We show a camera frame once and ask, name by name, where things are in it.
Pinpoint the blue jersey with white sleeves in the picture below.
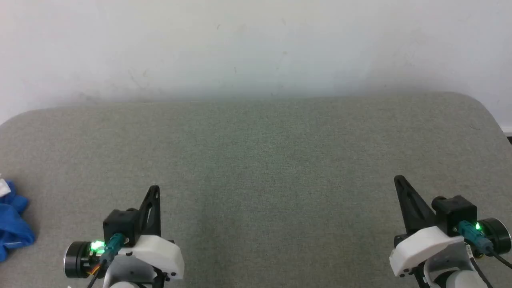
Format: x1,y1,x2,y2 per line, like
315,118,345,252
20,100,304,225
0,176,36,263

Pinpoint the black cable teal plug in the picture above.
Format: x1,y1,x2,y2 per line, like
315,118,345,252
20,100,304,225
86,234,127,288
457,221,512,288

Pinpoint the left black cable teal plug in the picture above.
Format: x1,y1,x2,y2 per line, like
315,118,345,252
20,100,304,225
86,234,127,288

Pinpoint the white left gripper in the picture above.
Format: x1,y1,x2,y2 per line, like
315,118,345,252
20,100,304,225
64,185,185,281

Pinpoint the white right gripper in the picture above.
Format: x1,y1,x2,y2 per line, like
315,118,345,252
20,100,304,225
390,175,512,278

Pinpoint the right black cable teal plug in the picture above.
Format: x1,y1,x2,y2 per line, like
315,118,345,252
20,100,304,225
457,221,512,288

